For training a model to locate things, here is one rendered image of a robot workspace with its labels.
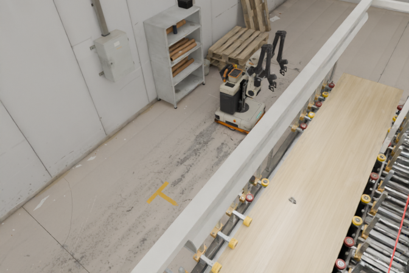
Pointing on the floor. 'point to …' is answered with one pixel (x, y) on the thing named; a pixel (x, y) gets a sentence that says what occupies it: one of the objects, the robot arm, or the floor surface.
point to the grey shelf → (152, 39)
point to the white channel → (245, 148)
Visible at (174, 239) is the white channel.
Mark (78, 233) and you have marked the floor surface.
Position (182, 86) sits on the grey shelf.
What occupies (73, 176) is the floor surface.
